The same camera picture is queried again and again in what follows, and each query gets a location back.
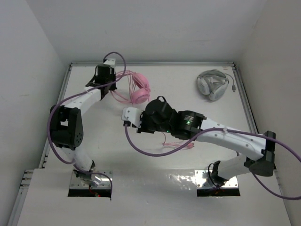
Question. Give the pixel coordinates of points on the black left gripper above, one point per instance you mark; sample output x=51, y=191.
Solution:
x=111, y=74

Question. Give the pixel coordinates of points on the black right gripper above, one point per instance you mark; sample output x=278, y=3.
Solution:
x=142, y=128

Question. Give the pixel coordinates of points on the pink headphones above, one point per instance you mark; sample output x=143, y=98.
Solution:
x=138, y=90

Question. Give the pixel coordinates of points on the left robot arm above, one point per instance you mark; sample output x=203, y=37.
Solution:
x=66, y=126

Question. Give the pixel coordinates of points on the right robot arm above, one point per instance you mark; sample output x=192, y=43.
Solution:
x=256, y=151

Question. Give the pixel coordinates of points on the white grey headphones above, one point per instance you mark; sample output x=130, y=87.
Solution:
x=213, y=84

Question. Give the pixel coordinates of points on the white front board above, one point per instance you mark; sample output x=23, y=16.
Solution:
x=147, y=198

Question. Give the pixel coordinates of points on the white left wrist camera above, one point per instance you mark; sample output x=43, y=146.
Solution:
x=111, y=62

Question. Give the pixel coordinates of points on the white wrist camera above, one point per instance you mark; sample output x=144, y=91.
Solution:
x=132, y=116
x=111, y=62

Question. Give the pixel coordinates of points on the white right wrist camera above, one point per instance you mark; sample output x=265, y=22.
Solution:
x=132, y=116

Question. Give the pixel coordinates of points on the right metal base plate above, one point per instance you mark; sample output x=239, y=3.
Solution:
x=203, y=182

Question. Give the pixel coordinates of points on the metal base plate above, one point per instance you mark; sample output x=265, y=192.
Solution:
x=203, y=182
x=80, y=180

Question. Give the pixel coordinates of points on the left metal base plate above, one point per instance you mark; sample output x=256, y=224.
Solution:
x=80, y=180

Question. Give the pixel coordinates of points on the aluminium table frame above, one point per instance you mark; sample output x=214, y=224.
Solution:
x=106, y=143

